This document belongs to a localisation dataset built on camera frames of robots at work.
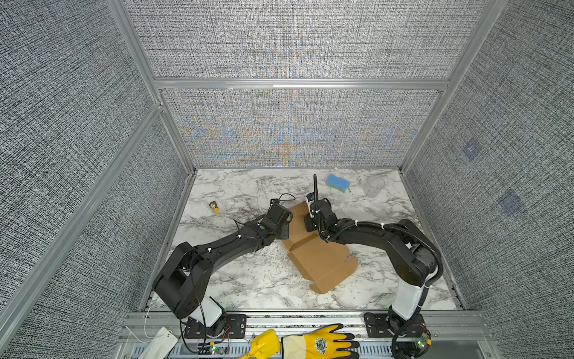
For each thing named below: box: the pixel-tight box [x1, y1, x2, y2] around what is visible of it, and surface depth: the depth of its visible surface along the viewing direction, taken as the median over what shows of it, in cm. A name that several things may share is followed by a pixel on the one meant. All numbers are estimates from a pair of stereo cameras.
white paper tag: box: [138, 326, 179, 359], surface depth 70 cm
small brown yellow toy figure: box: [208, 200, 221, 214], surface depth 105 cm
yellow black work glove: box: [281, 323, 361, 359], surface depth 70 cm
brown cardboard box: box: [283, 201, 359, 294], surface depth 84 cm
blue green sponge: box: [326, 173, 351, 193], surface depth 116 cm
